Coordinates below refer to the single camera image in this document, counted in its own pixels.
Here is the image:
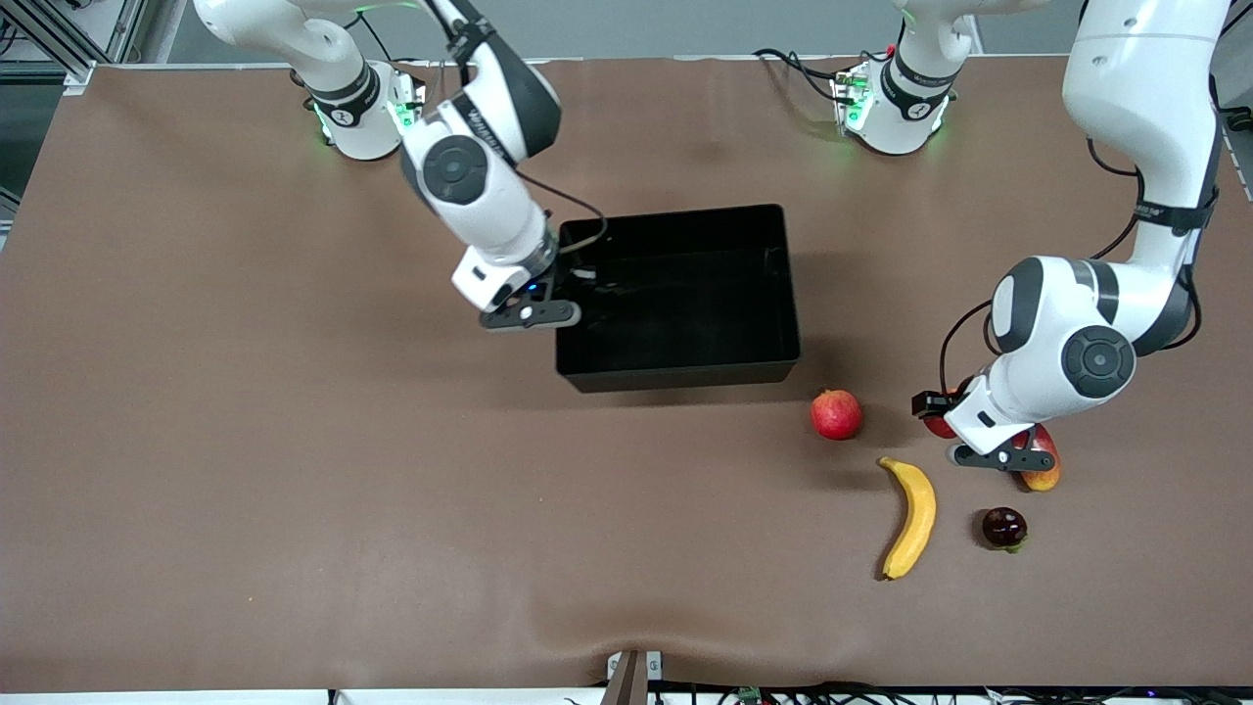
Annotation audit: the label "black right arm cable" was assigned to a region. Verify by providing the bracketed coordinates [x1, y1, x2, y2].
[514, 171, 610, 258]

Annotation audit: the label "red yellow apple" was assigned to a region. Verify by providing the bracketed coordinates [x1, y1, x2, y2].
[923, 377, 970, 440]

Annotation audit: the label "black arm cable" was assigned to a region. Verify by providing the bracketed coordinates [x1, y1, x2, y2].
[938, 137, 1146, 393]
[514, 171, 610, 258]

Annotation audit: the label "yellow banana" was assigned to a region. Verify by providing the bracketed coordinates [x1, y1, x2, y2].
[877, 456, 938, 582]

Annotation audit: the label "black left base cables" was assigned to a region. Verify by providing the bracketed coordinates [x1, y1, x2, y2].
[752, 47, 897, 104]

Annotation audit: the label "dark purple mangosteen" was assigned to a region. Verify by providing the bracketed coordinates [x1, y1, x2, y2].
[982, 506, 1029, 554]

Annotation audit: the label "black plastic box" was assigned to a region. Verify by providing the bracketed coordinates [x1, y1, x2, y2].
[554, 204, 802, 395]

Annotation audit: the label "red pomegranate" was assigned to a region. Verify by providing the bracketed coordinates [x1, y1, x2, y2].
[810, 387, 863, 441]

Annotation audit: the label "red yellow mango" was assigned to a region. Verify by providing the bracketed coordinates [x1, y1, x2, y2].
[1011, 423, 1062, 493]

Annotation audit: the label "brown table mat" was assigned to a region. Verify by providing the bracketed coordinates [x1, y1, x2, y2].
[0, 54, 1253, 691]

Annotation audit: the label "aluminium frame post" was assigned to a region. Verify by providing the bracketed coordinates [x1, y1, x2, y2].
[0, 0, 148, 84]

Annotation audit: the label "metal table edge bracket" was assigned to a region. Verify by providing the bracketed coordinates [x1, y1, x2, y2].
[602, 649, 664, 705]

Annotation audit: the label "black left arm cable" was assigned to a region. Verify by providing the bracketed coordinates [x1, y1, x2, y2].
[938, 137, 1146, 393]

